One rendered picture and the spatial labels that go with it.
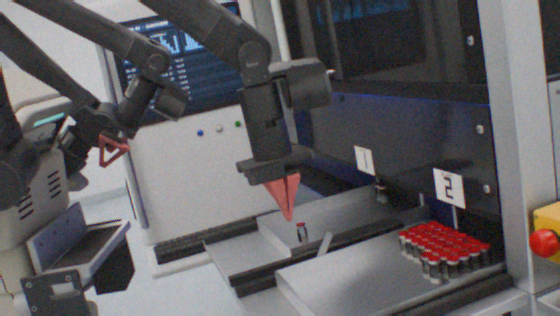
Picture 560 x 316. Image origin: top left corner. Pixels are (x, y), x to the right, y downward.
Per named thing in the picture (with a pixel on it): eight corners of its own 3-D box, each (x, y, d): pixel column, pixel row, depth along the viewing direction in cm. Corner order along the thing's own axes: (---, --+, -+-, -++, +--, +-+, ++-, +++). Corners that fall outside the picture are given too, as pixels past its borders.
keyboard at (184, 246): (277, 214, 170) (276, 207, 169) (292, 226, 157) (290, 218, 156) (153, 250, 159) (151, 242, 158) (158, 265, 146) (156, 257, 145)
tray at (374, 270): (426, 235, 112) (424, 220, 111) (513, 277, 87) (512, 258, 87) (277, 287, 102) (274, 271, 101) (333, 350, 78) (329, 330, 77)
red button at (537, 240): (546, 247, 75) (544, 221, 74) (568, 255, 72) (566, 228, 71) (526, 255, 74) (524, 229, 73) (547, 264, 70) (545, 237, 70)
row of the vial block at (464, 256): (417, 247, 107) (414, 226, 106) (475, 277, 90) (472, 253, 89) (408, 250, 106) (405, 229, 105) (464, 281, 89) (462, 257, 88)
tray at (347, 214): (376, 195, 145) (374, 182, 144) (430, 218, 121) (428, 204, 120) (258, 230, 136) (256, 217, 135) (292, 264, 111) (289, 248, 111)
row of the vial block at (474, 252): (427, 244, 107) (424, 223, 106) (485, 273, 90) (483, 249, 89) (418, 247, 107) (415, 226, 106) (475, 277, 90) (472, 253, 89)
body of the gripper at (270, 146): (316, 161, 76) (305, 110, 74) (248, 182, 73) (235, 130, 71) (300, 155, 82) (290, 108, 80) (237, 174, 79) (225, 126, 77)
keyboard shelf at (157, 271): (277, 213, 180) (275, 205, 179) (307, 236, 154) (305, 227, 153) (145, 251, 168) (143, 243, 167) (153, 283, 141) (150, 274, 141)
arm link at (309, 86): (230, 36, 76) (235, 45, 68) (308, 18, 77) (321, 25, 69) (249, 113, 81) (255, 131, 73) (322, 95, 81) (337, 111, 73)
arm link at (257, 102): (234, 82, 77) (235, 84, 72) (280, 70, 78) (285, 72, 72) (245, 128, 79) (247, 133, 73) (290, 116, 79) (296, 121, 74)
